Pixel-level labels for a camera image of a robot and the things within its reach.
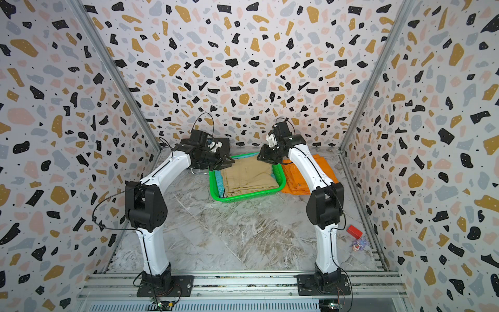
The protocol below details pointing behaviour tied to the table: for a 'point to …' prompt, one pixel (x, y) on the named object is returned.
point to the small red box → (354, 232)
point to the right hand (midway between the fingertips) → (260, 160)
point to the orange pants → (297, 183)
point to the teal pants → (219, 179)
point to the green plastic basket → (249, 194)
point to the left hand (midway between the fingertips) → (236, 163)
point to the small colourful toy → (358, 244)
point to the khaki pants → (248, 174)
